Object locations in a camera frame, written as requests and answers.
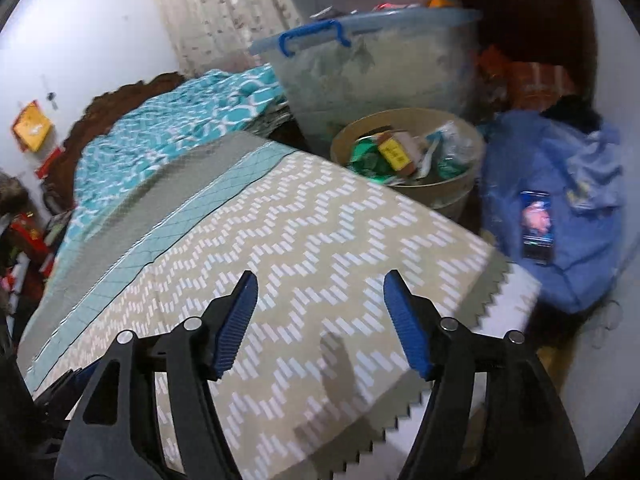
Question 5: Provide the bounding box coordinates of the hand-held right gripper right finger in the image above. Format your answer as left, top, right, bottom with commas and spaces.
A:
382, 269, 586, 480

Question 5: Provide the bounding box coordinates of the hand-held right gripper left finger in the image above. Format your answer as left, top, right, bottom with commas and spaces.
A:
54, 270, 259, 480

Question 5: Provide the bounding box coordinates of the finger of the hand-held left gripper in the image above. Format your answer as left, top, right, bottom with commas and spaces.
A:
31, 366, 88, 413

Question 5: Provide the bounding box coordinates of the round beige bin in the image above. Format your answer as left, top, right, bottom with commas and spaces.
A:
330, 108, 487, 223

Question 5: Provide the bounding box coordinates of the yellow brown small carton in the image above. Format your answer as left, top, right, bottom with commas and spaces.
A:
375, 130, 421, 177

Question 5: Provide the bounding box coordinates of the green drink can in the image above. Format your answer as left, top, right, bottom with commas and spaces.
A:
354, 132, 386, 166

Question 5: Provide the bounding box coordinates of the beige zigzag bed sheet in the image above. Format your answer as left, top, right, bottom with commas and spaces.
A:
17, 132, 516, 480

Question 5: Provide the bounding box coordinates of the red box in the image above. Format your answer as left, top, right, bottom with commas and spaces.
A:
7, 212, 51, 271

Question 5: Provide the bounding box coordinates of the smartphone with lit screen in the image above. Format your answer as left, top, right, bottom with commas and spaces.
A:
520, 190, 557, 266

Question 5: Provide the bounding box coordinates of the blue cloth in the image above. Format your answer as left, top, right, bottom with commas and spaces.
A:
480, 110, 626, 313

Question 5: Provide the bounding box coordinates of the teal patterned quilt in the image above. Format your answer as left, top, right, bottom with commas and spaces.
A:
72, 65, 288, 211

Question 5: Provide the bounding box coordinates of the carved wooden headboard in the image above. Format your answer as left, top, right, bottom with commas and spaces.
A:
42, 72, 188, 211

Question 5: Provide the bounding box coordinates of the black cloth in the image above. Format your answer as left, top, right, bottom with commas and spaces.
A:
542, 95, 603, 133

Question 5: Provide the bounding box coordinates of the red printed bag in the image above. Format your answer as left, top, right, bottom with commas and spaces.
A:
480, 47, 576, 111

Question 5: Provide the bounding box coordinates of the leaf print curtain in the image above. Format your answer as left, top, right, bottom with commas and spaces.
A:
142, 0, 306, 78

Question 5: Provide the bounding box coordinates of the clear storage box blue handle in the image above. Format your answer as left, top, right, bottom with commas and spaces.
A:
249, 7, 483, 153

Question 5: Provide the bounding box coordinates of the red yellow wall calendar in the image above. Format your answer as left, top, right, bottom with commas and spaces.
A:
12, 101, 66, 178

